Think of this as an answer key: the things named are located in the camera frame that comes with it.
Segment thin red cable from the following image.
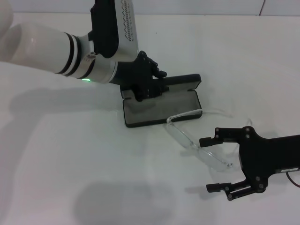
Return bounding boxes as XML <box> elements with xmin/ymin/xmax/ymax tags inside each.
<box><xmin>287</xmin><ymin>172</ymin><xmax>300</xmax><ymax>188</ymax></box>

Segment black glasses case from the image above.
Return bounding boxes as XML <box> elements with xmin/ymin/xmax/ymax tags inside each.
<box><xmin>120</xmin><ymin>74</ymin><xmax>203</xmax><ymax>128</ymax></box>

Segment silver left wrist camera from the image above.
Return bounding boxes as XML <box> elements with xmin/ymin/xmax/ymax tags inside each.
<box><xmin>90</xmin><ymin>0</ymin><xmax>139</xmax><ymax>63</ymax></box>

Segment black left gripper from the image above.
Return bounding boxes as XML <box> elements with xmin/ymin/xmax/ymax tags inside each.
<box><xmin>109</xmin><ymin>50</ymin><xmax>170</xmax><ymax>102</ymax></box>

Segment clear white glasses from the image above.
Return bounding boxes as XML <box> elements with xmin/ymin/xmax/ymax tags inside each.
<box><xmin>165</xmin><ymin>107</ymin><xmax>255</xmax><ymax>173</ymax></box>

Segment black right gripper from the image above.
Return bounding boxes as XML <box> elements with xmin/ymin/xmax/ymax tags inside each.
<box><xmin>199</xmin><ymin>126</ymin><xmax>300</xmax><ymax>202</ymax></box>

